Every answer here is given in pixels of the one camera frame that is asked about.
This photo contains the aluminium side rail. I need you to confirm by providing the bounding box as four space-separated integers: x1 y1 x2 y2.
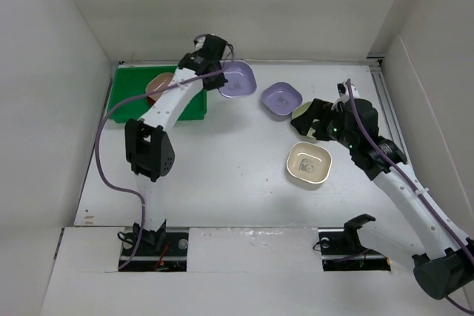
367 57 406 152

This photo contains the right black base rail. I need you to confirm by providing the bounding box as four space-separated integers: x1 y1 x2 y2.
313 228 391 272

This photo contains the brown square panda dish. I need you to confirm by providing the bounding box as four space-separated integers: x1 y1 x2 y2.
145 72 174 101

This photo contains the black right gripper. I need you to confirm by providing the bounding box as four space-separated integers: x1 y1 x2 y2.
290 98 358 150

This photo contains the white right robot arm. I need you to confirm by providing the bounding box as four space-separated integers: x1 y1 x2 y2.
290 98 473 300

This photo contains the green square panda dish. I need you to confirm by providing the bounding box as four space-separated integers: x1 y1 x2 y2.
290 102 319 139

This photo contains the purple square panda dish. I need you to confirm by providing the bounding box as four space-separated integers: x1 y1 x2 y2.
218 61 257 98
260 81 303 121

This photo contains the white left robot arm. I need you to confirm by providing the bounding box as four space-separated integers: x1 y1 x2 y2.
125 34 234 255

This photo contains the red scalloped round plate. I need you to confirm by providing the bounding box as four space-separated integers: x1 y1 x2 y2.
147 96 156 107

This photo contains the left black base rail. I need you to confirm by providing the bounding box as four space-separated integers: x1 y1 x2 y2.
118 229 189 272

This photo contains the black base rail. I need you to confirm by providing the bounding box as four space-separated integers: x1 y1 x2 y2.
313 228 391 272
118 229 189 272

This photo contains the cream square panda dish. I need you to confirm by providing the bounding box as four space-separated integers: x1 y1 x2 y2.
286 141 333 184

